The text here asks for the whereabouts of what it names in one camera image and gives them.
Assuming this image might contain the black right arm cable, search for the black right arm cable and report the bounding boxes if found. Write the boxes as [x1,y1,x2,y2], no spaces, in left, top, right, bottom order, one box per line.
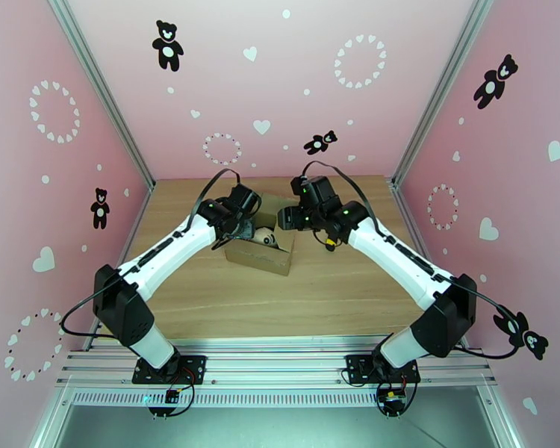
[300,161,531,361]

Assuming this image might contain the black board with yellow connector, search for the black board with yellow connector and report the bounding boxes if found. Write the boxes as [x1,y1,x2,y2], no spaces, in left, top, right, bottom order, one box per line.
[376,387,409,417]

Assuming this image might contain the aluminium corner post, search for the aluminium corner post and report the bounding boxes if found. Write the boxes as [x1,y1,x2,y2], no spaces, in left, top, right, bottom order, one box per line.
[390,0,500,189]
[44,0,156,193]

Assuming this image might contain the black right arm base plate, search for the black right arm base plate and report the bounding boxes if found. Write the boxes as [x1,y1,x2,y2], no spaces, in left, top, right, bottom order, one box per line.
[345,354,421,385]

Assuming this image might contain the white black panda plush toy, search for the white black panda plush toy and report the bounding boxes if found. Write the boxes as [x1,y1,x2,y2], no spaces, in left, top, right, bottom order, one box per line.
[253,226,281,249]

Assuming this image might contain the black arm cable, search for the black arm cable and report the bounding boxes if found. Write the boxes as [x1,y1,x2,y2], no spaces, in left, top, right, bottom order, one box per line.
[300,161,531,361]
[59,169,241,340]

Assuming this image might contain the aluminium mounting rail frame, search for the aluminium mounting rail frame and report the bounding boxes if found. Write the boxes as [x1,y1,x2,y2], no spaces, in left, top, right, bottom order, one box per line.
[55,337,498,392]

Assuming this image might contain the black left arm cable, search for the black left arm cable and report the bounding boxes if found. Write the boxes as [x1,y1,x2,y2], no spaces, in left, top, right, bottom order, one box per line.
[59,169,241,340]

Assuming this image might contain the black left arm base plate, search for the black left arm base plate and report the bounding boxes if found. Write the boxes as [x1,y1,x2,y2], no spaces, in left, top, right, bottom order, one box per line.
[131,354,208,385]

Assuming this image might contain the brown cardboard express box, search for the brown cardboard express box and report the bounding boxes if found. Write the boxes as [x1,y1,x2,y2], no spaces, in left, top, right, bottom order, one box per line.
[223,192,296,277]

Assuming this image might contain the perforated metal vent strip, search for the perforated metal vent strip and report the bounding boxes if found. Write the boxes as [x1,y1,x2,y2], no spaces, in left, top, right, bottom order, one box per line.
[69,389,385,408]

